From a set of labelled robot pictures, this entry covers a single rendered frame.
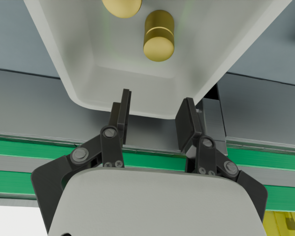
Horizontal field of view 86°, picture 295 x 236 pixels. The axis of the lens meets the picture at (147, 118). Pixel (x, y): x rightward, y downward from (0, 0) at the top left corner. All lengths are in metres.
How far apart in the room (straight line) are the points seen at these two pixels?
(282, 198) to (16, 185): 0.39
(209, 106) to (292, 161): 0.16
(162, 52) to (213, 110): 0.12
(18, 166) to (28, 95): 0.13
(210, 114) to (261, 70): 0.14
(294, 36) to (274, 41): 0.02
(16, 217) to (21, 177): 0.19
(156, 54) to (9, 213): 0.47
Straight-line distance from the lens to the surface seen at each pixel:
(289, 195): 0.31
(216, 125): 0.25
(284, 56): 0.34
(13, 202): 0.51
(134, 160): 0.31
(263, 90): 0.34
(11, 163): 0.35
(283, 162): 0.33
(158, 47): 0.18
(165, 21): 0.20
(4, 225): 0.52
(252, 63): 0.33
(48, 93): 0.36
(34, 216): 0.50
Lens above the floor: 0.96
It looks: 26 degrees down
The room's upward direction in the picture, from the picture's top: 176 degrees counter-clockwise
